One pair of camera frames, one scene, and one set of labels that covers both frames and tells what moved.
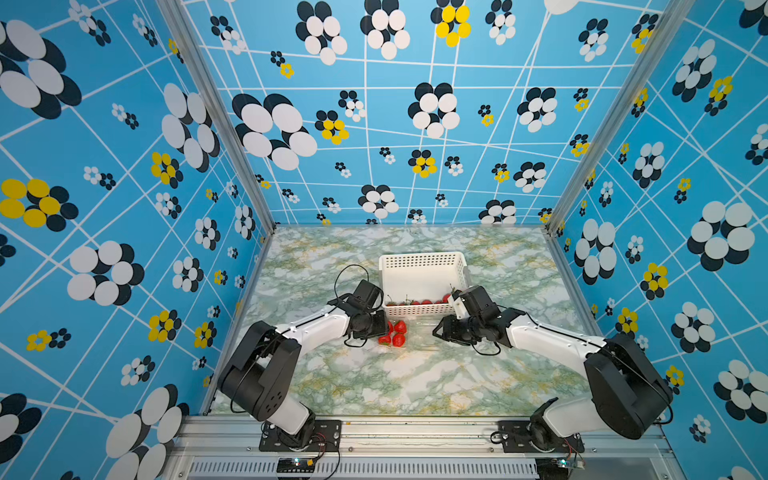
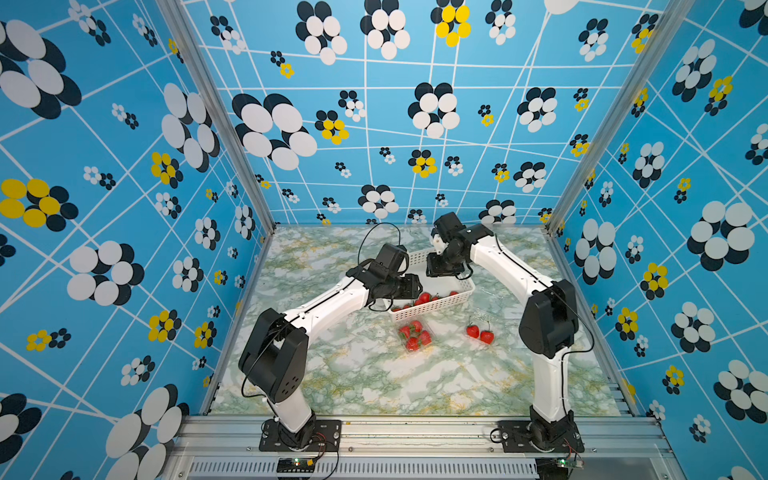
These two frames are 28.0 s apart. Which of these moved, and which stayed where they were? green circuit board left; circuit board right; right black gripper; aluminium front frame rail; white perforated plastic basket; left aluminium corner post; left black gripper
Moved: right black gripper; left black gripper
Stayed: aluminium front frame rail; circuit board right; left aluminium corner post; green circuit board left; white perforated plastic basket
